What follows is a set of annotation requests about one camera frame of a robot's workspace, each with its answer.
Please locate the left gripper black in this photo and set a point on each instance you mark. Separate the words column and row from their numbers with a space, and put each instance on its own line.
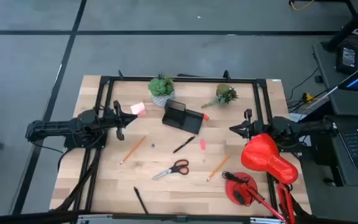
column 110, row 119

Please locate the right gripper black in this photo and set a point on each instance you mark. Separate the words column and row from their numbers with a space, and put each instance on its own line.
column 259, row 127

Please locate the pink sticky note pad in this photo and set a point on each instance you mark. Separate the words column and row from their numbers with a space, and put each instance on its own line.
column 138, row 109

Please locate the orange pencil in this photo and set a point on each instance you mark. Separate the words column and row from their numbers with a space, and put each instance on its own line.
column 132, row 150
column 217, row 168

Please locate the small red stapler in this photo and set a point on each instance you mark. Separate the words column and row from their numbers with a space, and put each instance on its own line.
column 206, row 117

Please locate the pink eraser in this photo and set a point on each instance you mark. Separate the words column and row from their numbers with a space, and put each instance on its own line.
column 202, row 144

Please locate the black pen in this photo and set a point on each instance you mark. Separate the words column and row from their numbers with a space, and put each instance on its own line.
column 183, row 145

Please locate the red and black scissors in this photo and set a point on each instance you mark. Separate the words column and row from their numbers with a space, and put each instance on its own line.
column 176, row 169

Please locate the long black marker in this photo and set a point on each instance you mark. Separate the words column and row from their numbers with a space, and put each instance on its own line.
column 140, row 199

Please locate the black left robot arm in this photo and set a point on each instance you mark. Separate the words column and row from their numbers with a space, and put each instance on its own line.
column 51, row 129

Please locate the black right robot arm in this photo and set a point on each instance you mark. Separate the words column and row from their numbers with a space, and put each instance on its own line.
column 309, row 124

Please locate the black mesh desk organizer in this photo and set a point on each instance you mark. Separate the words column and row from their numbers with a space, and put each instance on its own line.
column 182, row 119

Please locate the small trailing succulent plant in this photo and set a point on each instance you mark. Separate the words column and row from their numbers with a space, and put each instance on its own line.
column 225, row 93

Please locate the red desk lamp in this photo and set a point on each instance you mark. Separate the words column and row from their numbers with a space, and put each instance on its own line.
column 266, row 158

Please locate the succulent in white patterned pot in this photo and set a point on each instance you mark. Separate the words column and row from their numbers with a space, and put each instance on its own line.
column 161, row 88

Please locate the yellow plug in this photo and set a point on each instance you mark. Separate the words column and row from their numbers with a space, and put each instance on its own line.
column 307, row 97

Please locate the black side desk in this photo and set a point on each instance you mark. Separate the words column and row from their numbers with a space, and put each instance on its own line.
column 346, row 105

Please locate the black stand legs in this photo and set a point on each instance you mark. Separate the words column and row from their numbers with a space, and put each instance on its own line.
column 346, row 29

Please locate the black metal table frame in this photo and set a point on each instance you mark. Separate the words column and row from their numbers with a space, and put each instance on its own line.
column 182, row 79

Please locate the silver aluminium rail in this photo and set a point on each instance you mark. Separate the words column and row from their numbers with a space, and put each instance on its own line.
column 259, row 220

